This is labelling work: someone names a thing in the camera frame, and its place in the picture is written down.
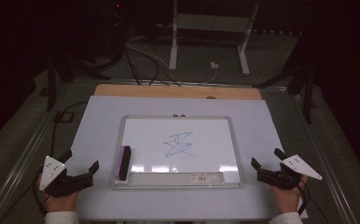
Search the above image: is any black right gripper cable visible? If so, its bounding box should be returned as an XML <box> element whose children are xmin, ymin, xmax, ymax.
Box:
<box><xmin>297</xmin><ymin>178</ymin><xmax>331</xmax><ymax>224</ymax></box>

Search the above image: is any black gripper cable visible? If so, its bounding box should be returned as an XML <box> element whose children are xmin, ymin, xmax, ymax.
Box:
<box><xmin>297</xmin><ymin>178</ymin><xmax>331</xmax><ymax>224</ymax></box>
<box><xmin>0</xmin><ymin>101</ymin><xmax>90</xmax><ymax>224</ymax></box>

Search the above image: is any person's left hand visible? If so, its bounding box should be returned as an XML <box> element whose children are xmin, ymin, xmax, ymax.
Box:
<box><xmin>37</xmin><ymin>173</ymin><xmax>81</xmax><ymax>215</ymax></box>

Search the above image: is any silver framed whiteboard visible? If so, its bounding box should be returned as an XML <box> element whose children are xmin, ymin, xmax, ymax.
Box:
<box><xmin>108</xmin><ymin>115</ymin><xmax>247</xmax><ymax>190</ymax></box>

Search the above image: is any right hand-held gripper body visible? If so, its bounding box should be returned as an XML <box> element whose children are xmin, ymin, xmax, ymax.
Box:
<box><xmin>256</xmin><ymin>154</ymin><xmax>324</xmax><ymax>191</ymax></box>

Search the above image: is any purple and black whiteboard eraser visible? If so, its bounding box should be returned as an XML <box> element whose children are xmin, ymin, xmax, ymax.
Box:
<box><xmin>115</xmin><ymin>145</ymin><xmax>132</xmax><ymax>183</ymax></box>

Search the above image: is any grey metal floor rail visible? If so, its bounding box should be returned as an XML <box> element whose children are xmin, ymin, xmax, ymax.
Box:
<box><xmin>0</xmin><ymin>110</ymin><xmax>58</xmax><ymax>224</ymax></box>
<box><xmin>293</xmin><ymin>92</ymin><xmax>359</xmax><ymax>224</ymax></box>

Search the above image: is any black square floor plate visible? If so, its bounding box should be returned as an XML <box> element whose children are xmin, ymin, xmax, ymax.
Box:
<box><xmin>54</xmin><ymin>110</ymin><xmax>76</xmax><ymax>123</ymax></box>

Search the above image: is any white plug with cable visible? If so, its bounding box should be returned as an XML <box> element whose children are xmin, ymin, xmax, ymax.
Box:
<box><xmin>181</xmin><ymin>61</ymin><xmax>220</xmax><ymax>85</ymax></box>

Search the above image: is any person's right hand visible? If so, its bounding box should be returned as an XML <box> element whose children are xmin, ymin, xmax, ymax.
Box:
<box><xmin>269</xmin><ymin>175</ymin><xmax>310</xmax><ymax>216</ymax></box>

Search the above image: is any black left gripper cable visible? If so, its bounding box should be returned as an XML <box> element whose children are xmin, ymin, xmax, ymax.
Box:
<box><xmin>0</xmin><ymin>101</ymin><xmax>90</xmax><ymax>224</ymax></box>

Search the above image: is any white table cover sheet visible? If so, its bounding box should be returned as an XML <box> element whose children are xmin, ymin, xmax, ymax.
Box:
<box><xmin>65</xmin><ymin>94</ymin><xmax>309</xmax><ymax>222</ymax></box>

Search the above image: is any white metal stand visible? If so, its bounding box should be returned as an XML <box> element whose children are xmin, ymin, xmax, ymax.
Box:
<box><xmin>168</xmin><ymin>0</ymin><xmax>260</xmax><ymax>77</ymax></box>

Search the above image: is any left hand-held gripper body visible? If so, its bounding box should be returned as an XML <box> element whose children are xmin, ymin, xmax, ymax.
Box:
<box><xmin>38</xmin><ymin>155</ymin><xmax>95</xmax><ymax>199</ymax></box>

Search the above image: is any black tripod stand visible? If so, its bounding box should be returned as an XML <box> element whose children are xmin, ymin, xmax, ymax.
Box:
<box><xmin>45</xmin><ymin>54</ymin><xmax>111</xmax><ymax>112</ymax></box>
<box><xmin>252</xmin><ymin>31</ymin><xmax>318</xmax><ymax>124</ymax></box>

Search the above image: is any black floor cables bundle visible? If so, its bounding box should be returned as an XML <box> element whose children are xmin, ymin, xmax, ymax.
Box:
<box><xmin>118</xmin><ymin>40</ymin><xmax>182</xmax><ymax>87</ymax></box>

